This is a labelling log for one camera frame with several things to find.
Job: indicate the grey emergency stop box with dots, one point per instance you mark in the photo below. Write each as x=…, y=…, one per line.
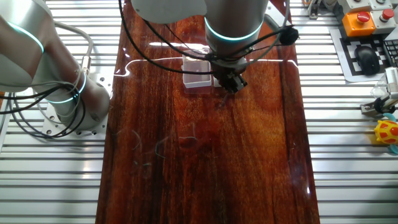
x=381, y=27

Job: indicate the yellow orange turtle toy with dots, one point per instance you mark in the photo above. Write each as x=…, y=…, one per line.
x=387, y=132

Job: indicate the black white marker sheet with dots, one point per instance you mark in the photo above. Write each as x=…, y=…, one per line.
x=349, y=60

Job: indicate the black computer mouse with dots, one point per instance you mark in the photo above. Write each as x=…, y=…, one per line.
x=367, y=59

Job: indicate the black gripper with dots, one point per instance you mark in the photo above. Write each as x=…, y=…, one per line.
x=228, y=69

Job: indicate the grey button box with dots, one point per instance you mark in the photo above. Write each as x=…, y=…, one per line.
x=356, y=4
x=382, y=3

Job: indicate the red emergency stop button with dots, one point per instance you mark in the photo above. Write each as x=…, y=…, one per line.
x=354, y=27

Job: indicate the clear plastic box lid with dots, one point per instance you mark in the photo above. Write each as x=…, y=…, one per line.
x=196, y=77

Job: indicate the white pipette tip rack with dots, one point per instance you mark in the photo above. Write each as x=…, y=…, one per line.
x=217, y=82

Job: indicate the glossy brown wooden board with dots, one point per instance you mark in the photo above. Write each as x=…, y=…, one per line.
x=202, y=171

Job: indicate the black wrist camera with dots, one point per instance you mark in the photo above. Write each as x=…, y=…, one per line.
x=289, y=35

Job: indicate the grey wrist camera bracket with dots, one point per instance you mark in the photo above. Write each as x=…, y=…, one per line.
x=275, y=17

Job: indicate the black keyboard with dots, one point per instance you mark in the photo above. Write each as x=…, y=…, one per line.
x=393, y=51

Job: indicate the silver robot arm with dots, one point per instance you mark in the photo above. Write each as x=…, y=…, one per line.
x=233, y=18

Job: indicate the silver ribbed camera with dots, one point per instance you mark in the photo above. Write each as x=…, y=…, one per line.
x=393, y=79

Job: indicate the silver clamp with black knob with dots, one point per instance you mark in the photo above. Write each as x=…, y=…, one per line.
x=368, y=108

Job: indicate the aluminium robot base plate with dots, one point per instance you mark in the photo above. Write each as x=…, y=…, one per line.
x=99, y=124

